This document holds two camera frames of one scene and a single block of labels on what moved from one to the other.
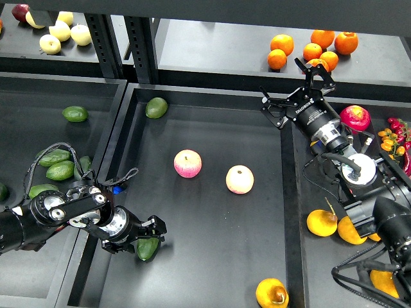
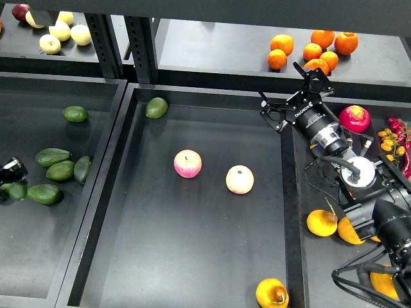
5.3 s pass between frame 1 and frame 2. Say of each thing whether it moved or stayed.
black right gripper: stayed
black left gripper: moved
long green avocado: moved
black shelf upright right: stayed
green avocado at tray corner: stayed
